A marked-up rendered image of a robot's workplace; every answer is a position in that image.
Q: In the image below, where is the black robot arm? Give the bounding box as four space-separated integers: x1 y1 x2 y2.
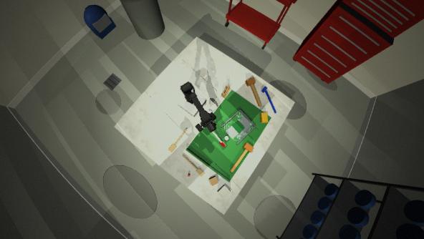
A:
180 82 216 132

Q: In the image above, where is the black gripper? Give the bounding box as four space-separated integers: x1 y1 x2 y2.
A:
196 113 216 132

